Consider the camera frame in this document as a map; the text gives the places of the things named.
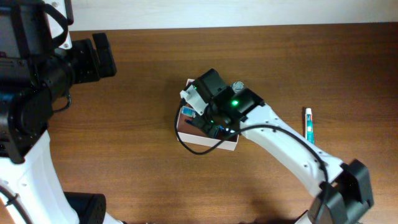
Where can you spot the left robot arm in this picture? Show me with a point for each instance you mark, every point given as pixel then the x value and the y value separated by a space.
pixel 39 65

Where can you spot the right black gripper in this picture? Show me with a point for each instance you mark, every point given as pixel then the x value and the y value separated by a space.
pixel 209 129

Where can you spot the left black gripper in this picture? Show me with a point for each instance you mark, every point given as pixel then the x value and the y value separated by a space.
pixel 84 50

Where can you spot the white toothpaste tube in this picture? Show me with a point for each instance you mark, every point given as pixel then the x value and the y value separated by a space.
pixel 309 134

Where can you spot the blue white toothbrush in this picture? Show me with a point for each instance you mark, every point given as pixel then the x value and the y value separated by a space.
pixel 187 111

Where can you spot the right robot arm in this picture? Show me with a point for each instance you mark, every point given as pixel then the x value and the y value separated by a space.
pixel 342 192

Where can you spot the teal mouthwash bottle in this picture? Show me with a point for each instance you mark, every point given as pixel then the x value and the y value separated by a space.
pixel 237 86

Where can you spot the white open cardboard box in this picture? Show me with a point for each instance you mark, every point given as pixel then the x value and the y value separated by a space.
pixel 188 133

